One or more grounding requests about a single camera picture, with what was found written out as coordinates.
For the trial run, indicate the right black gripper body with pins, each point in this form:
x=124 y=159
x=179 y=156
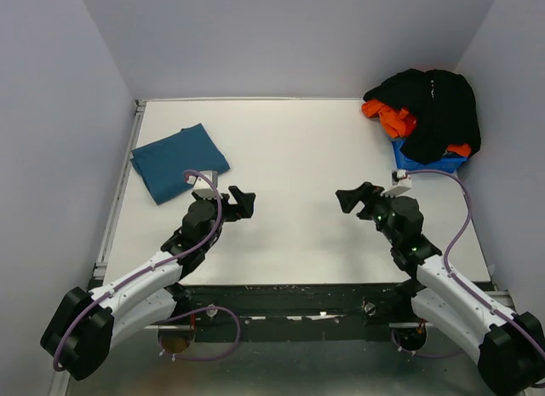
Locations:
x=378 y=208

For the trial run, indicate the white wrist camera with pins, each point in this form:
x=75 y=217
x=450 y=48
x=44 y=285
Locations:
x=401 y=183
x=203 y=186

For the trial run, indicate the folded teal t-shirt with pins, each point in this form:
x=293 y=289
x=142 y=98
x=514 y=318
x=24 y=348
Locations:
x=161 y=164

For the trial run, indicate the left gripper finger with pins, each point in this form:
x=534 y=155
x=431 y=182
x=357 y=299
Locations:
x=239 y=196
x=245 y=205

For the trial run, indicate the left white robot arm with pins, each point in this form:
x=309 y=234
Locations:
x=88 y=324

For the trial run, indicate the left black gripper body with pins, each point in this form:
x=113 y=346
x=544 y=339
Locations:
x=224 y=211

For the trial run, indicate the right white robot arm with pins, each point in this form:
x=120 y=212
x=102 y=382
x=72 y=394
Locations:
x=508 y=348

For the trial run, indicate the orange t-shirt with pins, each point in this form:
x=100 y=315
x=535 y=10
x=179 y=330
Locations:
x=397 y=123

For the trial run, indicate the black t-shirt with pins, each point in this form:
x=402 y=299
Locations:
x=445 y=109

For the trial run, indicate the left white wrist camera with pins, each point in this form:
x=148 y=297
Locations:
x=203 y=186

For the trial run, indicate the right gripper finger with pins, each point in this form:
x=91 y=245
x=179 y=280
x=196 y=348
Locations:
x=348 y=199
x=366 y=189

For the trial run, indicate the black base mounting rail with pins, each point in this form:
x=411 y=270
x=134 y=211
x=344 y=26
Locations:
x=297 y=312

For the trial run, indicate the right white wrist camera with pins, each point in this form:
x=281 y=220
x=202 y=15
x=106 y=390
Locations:
x=401 y=183

